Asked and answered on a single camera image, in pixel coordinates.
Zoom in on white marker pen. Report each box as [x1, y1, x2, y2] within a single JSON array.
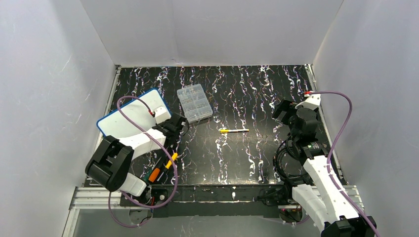
[[229, 129, 250, 133]]

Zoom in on blue-framed whiteboard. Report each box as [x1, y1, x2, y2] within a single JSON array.
[[96, 88, 172, 138]]

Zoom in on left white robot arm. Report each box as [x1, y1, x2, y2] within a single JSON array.
[[85, 114, 187, 197]]

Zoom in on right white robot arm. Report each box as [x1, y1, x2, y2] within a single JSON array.
[[272, 98, 376, 237]]

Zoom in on clear plastic organizer box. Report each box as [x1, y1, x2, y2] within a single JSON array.
[[177, 83, 213, 123]]

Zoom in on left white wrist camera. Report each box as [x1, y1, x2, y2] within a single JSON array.
[[154, 106, 171, 124]]

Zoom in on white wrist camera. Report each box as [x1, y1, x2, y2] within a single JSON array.
[[154, 106, 171, 124], [295, 91, 321, 110]]

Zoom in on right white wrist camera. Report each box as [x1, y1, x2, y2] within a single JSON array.
[[295, 91, 321, 110]]

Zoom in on yellow-handled screwdriver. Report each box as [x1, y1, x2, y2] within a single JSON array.
[[157, 153, 178, 181]]

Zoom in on black coiled cable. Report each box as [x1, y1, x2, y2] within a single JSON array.
[[272, 136, 310, 184]]

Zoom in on orange-handled screwdriver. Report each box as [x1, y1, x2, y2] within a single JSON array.
[[148, 158, 171, 183]]

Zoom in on green-handled screwdriver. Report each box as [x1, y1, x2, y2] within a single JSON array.
[[143, 158, 162, 183]]

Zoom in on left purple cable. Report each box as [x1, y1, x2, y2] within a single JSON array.
[[108, 95, 178, 229]]

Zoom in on purple cable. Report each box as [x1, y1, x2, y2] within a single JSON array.
[[309, 91, 382, 237], [108, 95, 178, 229]]

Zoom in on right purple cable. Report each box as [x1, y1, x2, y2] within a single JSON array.
[[309, 91, 382, 237]]

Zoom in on aluminium frame rail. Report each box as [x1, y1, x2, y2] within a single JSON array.
[[62, 185, 365, 237]]

